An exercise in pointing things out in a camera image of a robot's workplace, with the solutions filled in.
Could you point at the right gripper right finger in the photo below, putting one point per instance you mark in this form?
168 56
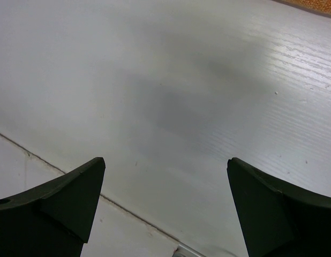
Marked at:
278 218

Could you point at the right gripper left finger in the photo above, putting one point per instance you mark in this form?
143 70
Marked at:
54 218

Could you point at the orange cloth placemat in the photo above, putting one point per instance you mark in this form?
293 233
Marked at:
316 5

